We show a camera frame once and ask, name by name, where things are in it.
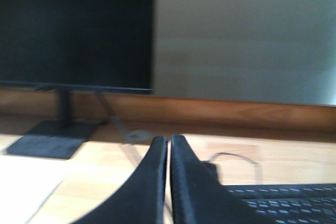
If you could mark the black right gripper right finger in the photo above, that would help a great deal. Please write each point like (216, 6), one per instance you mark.
(197, 197)

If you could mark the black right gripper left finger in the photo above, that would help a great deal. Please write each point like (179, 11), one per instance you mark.
(141, 198)

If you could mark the white paper sheet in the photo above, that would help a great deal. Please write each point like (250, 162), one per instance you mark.
(26, 183)

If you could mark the wooden desk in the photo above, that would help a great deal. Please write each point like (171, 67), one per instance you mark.
(249, 142)

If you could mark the black computer mouse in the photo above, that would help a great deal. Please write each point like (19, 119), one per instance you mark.
(211, 171)

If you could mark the black computer keyboard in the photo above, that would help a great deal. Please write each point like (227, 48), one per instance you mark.
(290, 203)

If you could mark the black computer monitor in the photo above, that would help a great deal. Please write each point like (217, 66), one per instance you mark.
(74, 45)

